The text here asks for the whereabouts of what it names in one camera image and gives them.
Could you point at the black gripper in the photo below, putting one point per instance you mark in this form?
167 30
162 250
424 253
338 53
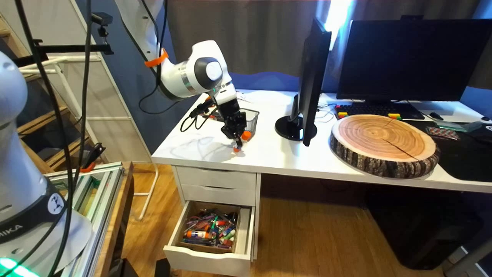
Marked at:
235 122

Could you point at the grey mesh basket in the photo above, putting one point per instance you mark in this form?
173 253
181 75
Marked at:
252 124

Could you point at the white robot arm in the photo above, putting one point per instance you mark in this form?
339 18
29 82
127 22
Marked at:
201 72

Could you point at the white desk with drawers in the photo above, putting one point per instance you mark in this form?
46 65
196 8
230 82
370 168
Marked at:
209 170

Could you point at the black computer monitor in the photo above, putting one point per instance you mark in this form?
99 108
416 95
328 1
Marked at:
299 125

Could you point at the grey curtain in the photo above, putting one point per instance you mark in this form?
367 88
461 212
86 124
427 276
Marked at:
255 36

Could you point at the open white drawer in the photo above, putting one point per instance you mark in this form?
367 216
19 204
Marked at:
215 239

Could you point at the black keyboard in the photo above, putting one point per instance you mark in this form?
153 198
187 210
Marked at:
392 110

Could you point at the round wood slice board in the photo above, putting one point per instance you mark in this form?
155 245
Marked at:
384 147

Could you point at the black mouse mat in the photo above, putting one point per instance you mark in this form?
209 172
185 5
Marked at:
465 148

